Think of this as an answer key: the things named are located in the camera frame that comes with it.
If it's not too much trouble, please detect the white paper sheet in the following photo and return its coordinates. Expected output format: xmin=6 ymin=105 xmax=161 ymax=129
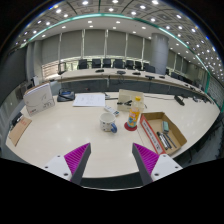
xmin=73 ymin=93 xmax=105 ymax=107

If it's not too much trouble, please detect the grey round column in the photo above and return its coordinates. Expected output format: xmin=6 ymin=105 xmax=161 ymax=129
xmin=150 ymin=33 xmax=169 ymax=75

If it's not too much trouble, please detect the black marker pen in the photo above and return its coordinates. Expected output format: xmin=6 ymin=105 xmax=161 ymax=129
xmin=157 ymin=132 xmax=168 ymax=150

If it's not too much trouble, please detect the red round coaster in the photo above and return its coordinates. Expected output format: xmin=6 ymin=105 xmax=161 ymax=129
xmin=124 ymin=122 xmax=137 ymax=131

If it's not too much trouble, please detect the teal eraser block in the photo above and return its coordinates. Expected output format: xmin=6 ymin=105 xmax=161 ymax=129
xmin=162 ymin=121 xmax=169 ymax=132

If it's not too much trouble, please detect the open cardboard box red side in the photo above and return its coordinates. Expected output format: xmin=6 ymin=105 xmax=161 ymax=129
xmin=140 ymin=112 xmax=187 ymax=155

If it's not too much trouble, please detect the black table microphone unit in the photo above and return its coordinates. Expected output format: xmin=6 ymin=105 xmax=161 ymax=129
xmin=174 ymin=95 xmax=185 ymax=106

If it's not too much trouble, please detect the black device on table edge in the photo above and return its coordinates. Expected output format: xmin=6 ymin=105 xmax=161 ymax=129
xmin=12 ymin=112 xmax=23 ymax=126

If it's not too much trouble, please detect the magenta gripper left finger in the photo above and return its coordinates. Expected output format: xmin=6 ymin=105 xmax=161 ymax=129
xmin=40 ymin=142 xmax=92 ymax=186

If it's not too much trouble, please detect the brown cardboard envelope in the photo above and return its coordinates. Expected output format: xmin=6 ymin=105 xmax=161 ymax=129
xmin=9 ymin=117 xmax=32 ymax=146

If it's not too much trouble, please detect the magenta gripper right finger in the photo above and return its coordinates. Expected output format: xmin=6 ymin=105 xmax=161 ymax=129
xmin=131 ymin=142 xmax=184 ymax=186

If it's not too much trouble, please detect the yellow drink bottle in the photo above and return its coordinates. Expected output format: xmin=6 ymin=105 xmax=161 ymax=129
xmin=127 ymin=96 xmax=141 ymax=129

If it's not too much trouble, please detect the black desk phone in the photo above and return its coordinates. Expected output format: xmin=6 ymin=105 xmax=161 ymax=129
xmin=57 ymin=89 xmax=75 ymax=102

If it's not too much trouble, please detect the beige box with black clip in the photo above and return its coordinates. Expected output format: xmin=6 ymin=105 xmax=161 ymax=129
xmin=117 ymin=89 xmax=144 ymax=112

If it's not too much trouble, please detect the white remote control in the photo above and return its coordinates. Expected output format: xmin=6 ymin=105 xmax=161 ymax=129
xmin=104 ymin=105 xmax=119 ymax=117

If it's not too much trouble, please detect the white dotted mug blue handle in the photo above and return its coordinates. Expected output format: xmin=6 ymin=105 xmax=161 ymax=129
xmin=100 ymin=112 xmax=117 ymax=133

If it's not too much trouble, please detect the white cardboard box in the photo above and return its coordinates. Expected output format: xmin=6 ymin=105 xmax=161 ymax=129
xmin=23 ymin=82 xmax=55 ymax=116

